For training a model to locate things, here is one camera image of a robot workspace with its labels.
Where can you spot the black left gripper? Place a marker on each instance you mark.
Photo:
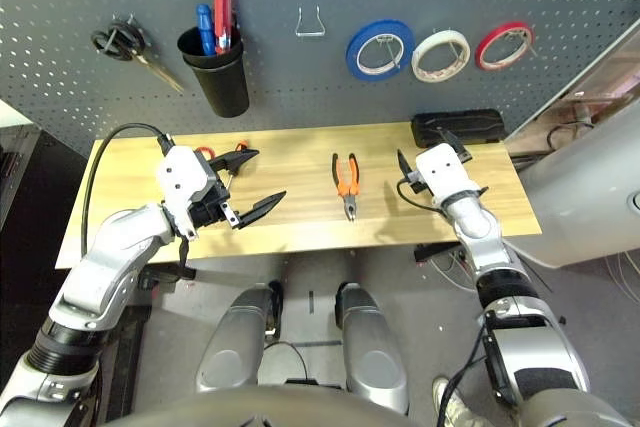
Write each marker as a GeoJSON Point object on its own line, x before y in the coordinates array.
{"type": "Point", "coordinates": [212, 207]}

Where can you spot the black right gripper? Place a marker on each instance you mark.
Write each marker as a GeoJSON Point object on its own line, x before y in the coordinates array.
{"type": "Point", "coordinates": [416, 183]}

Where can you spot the orange black pliers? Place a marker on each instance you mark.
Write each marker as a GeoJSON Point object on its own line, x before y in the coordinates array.
{"type": "Point", "coordinates": [348, 187]}

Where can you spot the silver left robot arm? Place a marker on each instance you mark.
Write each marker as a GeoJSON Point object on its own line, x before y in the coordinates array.
{"type": "Point", "coordinates": [115, 242]}

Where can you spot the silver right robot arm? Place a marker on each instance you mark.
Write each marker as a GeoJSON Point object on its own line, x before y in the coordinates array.
{"type": "Point", "coordinates": [480, 232]}

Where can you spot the grey metal pegboard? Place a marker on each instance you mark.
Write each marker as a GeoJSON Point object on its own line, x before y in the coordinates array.
{"type": "Point", "coordinates": [300, 87]}

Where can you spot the black plastic tool case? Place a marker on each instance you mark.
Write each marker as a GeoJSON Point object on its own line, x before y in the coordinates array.
{"type": "Point", "coordinates": [475, 124]}

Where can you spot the white tape roll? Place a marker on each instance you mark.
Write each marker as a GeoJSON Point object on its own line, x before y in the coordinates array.
{"type": "Point", "coordinates": [417, 59]}

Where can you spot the black plastic cup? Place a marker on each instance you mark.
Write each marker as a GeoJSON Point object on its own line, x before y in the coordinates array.
{"type": "Point", "coordinates": [225, 87]}

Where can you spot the red tape roll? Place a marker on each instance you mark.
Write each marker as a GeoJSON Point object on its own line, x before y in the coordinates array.
{"type": "Point", "coordinates": [480, 54]}

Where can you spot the blue tape roll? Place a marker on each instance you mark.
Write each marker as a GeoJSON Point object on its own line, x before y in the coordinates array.
{"type": "Point", "coordinates": [352, 54]}

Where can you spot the silver left robot leg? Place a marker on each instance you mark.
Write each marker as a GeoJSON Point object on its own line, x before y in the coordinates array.
{"type": "Point", "coordinates": [235, 347]}

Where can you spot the silver robot leg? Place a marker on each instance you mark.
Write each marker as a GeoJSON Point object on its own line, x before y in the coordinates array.
{"type": "Point", "coordinates": [370, 347]}
{"type": "Point", "coordinates": [235, 347]}

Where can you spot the large grey machine housing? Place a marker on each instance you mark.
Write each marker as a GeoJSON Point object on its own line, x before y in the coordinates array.
{"type": "Point", "coordinates": [590, 197]}

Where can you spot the silver right robot leg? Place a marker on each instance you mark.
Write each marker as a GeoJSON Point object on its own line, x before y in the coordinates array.
{"type": "Point", "coordinates": [370, 347]}

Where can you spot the grey robot torso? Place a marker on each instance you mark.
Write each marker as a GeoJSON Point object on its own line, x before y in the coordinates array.
{"type": "Point", "coordinates": [260, 409]}

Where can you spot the person's light shoe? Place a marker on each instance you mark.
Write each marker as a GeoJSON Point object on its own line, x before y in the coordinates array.
{"type": "Point", "coordinates": [452, 407]}

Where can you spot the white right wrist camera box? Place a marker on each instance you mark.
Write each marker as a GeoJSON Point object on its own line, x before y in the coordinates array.
{"type": "Point", "coordinates": [442, 167]}

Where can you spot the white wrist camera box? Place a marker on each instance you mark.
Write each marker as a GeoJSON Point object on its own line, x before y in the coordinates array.
{"type": "Point", "coordinates": [442, 167]}
{"type": "Point", "coordinates": [182, 172]}

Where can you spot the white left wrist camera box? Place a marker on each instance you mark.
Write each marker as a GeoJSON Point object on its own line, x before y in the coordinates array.
{"type": "Point", "coordinates": [182, 172]}

